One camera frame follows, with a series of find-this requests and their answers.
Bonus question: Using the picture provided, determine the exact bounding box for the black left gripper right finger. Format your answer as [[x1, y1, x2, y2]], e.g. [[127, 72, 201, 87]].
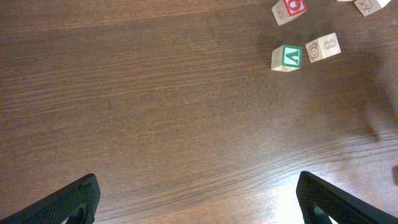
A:
[[296, 171, 397, 224]]

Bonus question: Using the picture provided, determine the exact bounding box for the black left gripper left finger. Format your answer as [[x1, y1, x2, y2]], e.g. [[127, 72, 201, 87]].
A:
[[1, 174, 101, 224]]

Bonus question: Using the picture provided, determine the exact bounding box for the wooden block green V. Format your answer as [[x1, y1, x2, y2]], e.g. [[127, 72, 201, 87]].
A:
[[271, 45, 303, 72]]

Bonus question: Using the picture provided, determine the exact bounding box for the wooden block number 8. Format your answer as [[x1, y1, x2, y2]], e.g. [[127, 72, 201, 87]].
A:
[[305, 32, 341, 63]]

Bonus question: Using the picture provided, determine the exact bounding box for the wooden block red Q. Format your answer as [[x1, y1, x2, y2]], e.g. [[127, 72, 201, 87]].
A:
[[272, 0, 308, 26]]

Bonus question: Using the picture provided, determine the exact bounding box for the wooden block with animal drawing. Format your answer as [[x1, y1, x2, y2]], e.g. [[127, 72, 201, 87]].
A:
[[354, 0, 391, 17]]

